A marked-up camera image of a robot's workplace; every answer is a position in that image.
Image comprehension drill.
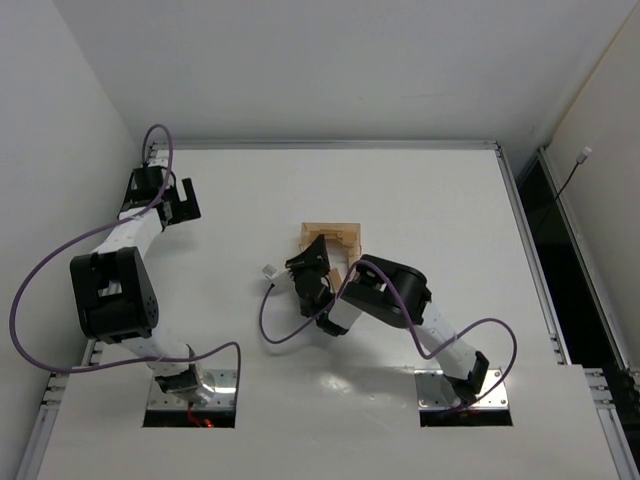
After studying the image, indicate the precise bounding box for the purple cable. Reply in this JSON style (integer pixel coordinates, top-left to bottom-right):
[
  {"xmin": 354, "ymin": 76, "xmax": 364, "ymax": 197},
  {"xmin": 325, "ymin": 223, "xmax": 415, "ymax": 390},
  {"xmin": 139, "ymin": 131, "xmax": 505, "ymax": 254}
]
[
  {"xmin": 8, "ymin": 123, "xmax": 242, "ymax": 401},
  {"xmin": 258, "ymin": 259, "xmax": 518, "ymax": 416}
]

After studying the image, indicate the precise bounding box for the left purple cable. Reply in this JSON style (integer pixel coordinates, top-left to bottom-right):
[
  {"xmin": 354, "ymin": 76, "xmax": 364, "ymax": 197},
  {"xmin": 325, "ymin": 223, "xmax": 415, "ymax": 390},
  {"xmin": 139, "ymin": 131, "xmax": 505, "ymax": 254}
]
[{"xmin": 8, "ymin": 123, "xmax": 242, "ymax": 401}]

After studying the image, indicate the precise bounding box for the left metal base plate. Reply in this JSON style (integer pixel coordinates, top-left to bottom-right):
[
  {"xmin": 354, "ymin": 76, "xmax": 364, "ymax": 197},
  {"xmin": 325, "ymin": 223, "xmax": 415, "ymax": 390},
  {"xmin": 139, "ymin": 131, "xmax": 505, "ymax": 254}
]
[{"xmin": 147, "ymin": 369, "xmax": 238, "ymax": 411}]

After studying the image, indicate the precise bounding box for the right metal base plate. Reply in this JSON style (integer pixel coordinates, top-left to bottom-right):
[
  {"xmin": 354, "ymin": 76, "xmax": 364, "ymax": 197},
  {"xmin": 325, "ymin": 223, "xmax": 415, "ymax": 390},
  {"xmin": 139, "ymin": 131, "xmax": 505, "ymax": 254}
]
[{"xmin": 414, "ymin": 369, "xmax": 509, "ymax": 413}]

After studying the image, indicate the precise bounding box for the metal base plate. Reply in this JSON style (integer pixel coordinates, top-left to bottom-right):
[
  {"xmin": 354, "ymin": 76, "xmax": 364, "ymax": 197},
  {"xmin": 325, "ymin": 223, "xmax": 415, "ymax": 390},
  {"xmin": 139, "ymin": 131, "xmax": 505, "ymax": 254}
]
[
  {"xmin": 147, "ymin": 369, "xmax": 238, "ymax": 411},
  {"xmin": 414, "ymin": 369, "xmax": 509, "ymax": 413}
]

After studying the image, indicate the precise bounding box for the black wall cable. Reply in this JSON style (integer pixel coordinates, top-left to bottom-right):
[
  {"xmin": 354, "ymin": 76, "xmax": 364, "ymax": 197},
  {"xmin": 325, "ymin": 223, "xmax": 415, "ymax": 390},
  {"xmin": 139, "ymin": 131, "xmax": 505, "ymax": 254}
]
[{"xmin": 534, "ymin": 145, "xmax": 594, "ymax": 236}]

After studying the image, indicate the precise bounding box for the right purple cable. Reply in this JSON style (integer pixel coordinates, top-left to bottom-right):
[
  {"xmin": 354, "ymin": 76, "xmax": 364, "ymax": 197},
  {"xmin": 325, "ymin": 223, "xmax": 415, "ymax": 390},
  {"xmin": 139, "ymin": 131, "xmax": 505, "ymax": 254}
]
[{"xmin": 258, "ymin": 259, "xmax": 518, "ymax": 416}]

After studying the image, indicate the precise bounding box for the amber transparent plastic bin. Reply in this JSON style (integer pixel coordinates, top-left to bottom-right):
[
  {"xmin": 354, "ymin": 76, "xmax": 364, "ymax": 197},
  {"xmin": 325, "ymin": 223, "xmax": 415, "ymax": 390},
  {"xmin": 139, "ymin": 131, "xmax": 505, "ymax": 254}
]
[{"xmin": 299, "ymin": 222, "xmax": 362, "ymax": 264}]

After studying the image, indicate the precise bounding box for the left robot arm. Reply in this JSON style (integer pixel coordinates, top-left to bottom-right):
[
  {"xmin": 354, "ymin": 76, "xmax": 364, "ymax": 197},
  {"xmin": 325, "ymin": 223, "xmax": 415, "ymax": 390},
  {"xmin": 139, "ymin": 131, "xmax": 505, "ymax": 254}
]
[{"xmin": 70, "ymin": 158, "xmax": 206, "ymax": 406}]

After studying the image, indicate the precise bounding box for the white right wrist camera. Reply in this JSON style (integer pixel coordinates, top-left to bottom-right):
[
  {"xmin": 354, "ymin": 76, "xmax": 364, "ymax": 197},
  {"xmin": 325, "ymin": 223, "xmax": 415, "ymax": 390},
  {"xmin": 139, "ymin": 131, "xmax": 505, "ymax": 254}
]
[{"xmin": 261, "ymin": 264, "xmax": 289, "ymax": 284}]

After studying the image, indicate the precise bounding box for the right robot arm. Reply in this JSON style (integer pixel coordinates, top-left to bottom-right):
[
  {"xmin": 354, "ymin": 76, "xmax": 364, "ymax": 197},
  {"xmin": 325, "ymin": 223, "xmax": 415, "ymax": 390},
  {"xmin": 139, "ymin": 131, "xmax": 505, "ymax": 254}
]
[{"xmin": 285, "ymin": 236, "xmax": 489, "ymax": 405}]

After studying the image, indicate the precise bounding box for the aluminium table frame rail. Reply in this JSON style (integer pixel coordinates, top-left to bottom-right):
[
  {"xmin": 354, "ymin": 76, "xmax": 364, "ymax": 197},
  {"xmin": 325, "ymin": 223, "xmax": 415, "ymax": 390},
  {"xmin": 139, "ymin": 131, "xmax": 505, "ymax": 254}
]
[{"xmin": 39, "ymin": 147, "xmax": 618, "ymax": 479}]

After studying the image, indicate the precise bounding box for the long wooden block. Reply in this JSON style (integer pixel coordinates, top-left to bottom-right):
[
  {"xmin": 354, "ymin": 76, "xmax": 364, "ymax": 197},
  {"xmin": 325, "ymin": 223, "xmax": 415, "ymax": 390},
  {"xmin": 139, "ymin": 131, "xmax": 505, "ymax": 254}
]
[{"xmin": 328, "ymin": 268, "xmax": 343, "ymax": 292}]

